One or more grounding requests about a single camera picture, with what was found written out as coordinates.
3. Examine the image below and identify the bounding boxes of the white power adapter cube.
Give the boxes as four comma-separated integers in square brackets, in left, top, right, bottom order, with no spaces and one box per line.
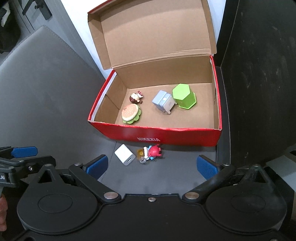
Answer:
[114,144,135,166]

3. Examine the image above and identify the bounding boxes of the red crab keychain toy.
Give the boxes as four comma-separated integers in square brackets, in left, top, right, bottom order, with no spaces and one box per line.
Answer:
[137,144,163,164]

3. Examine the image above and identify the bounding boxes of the toy hamburger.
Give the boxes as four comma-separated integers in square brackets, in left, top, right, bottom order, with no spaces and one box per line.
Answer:
[121,103,142,125]

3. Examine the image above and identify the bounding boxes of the green hexagonal container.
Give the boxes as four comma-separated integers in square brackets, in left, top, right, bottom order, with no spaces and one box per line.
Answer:
[172,83,197,109]

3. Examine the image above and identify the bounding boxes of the person's left hand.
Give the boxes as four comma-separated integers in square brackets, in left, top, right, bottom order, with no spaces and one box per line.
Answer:
[0,194,8,232]

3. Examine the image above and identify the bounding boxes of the grey leather headboard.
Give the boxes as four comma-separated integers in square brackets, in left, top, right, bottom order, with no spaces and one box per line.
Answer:
[1,27,115,168]

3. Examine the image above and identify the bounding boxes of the small brown-haired doll figurine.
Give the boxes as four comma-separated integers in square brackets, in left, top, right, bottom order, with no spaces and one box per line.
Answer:
[129,91,144,104]

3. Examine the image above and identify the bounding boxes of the light blue white charger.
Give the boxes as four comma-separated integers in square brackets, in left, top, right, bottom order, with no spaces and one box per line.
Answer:
[152,90,177,114]

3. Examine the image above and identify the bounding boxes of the red cardboard shoe box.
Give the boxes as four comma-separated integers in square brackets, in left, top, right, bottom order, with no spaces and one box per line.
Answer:
[88,1,222,147]

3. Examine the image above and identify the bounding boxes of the black cabinet panel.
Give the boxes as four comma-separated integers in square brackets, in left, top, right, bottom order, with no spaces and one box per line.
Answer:
[215,1,295,166]

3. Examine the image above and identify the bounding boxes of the dark hanging clothes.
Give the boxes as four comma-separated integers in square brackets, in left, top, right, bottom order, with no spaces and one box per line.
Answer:
[0,1,21,54]

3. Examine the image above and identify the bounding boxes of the black door handle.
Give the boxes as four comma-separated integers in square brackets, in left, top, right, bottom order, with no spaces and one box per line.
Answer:
[22,0,52,20]

